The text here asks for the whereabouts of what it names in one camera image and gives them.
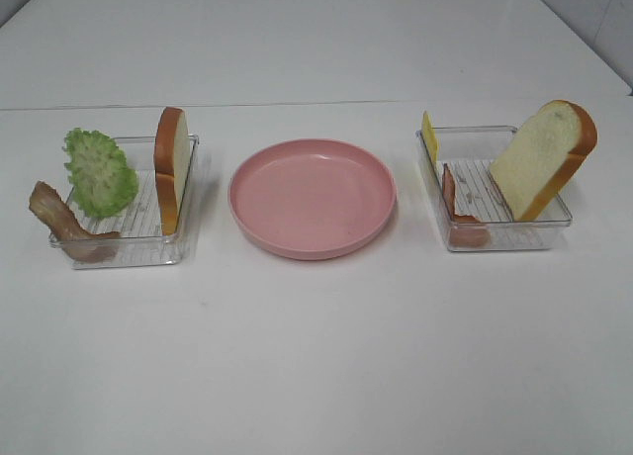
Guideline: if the yellow cheese slice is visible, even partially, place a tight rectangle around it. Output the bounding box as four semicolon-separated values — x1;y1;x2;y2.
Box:
421;111;439;164

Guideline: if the bread slice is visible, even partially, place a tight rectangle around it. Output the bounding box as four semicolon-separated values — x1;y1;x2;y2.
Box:
489;100;598;222
153;107;190;235

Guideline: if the right clear plastic tray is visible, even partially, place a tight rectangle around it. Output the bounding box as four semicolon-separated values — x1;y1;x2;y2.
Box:
416;126;572;252

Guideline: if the bacon strip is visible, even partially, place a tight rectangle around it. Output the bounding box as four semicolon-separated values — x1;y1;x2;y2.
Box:
29;181;120;264
442;164;490;248

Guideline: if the green lettuce leaf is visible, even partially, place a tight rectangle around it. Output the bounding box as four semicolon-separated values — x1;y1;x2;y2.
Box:
64;128;138;219

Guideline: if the left clear plastic tray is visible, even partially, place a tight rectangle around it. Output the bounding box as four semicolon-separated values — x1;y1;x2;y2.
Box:
48;135;202;269

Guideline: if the clear plastic tray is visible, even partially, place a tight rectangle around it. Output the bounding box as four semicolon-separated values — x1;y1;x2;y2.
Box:
48;135;202;269
416;126;572;252

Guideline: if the pink round plate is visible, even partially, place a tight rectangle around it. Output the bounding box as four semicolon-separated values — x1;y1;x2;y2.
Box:
227;138;397;260

